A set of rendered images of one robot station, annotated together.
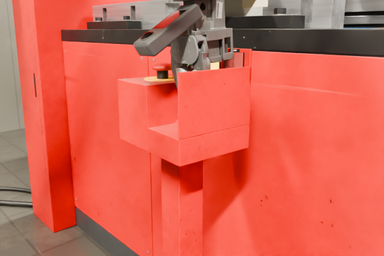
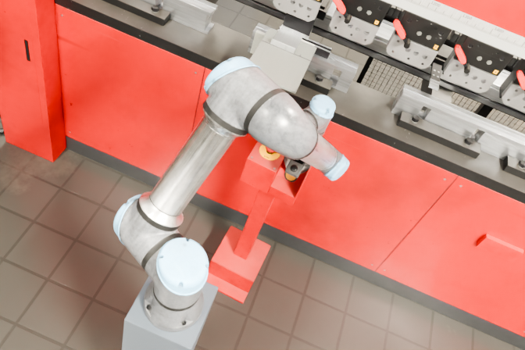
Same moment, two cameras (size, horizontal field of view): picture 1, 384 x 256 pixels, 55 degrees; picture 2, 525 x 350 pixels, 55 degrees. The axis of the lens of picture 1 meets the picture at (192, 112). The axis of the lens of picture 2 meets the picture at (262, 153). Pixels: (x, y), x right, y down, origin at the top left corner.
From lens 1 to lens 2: 145 cm
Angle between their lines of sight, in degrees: 51
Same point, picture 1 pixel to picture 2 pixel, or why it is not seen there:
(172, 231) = (261, 211)
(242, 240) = not seen: hidden behind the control
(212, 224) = not seen: hidden behind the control
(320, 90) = (341, 141)
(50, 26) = not seen: outside the picture
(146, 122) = (269, 183)
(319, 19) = (341, 87)
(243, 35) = (301, 101)
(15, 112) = not seen: outside the picture
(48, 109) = (47, 71)
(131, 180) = (164, 138)
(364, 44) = (369, 133)
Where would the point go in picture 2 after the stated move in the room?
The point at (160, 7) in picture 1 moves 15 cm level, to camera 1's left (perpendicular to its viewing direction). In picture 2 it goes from (200, 14) to (159, 19)
